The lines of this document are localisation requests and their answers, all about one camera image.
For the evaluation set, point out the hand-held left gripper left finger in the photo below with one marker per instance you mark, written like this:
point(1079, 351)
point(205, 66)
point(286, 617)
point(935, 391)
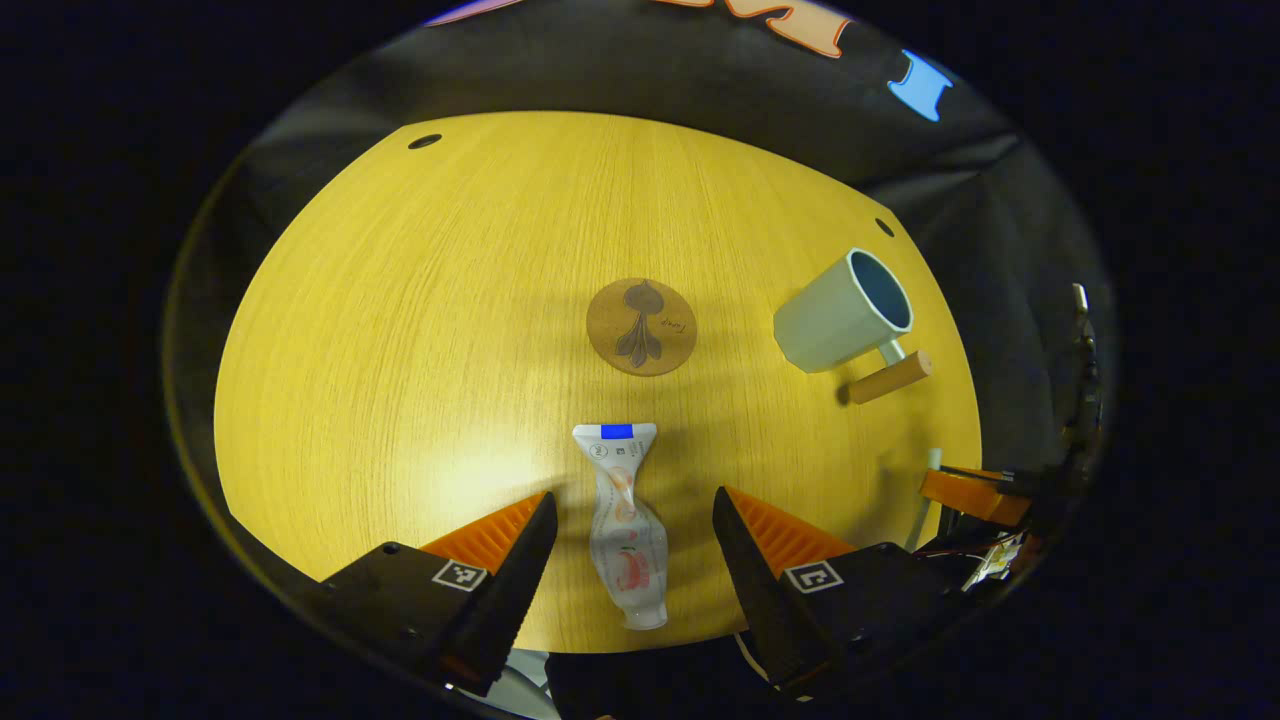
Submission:
point(515, 585)

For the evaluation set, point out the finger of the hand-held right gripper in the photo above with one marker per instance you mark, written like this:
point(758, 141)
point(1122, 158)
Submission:
point(975, 497)

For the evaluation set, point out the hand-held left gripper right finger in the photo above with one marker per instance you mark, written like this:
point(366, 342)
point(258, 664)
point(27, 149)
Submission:
point(755, 590)

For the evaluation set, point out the white toothpaste tube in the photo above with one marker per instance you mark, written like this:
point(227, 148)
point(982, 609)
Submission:
point(625, 530)

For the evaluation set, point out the round brown coaster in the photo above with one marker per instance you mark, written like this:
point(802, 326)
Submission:
point(605, 330)

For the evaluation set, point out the yellow wooden desktop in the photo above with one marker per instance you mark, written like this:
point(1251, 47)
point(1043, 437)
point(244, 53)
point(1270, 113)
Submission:
point(420, 350)

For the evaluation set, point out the black backdrop cloth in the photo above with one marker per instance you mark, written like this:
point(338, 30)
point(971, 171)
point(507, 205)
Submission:
point(640, 70)

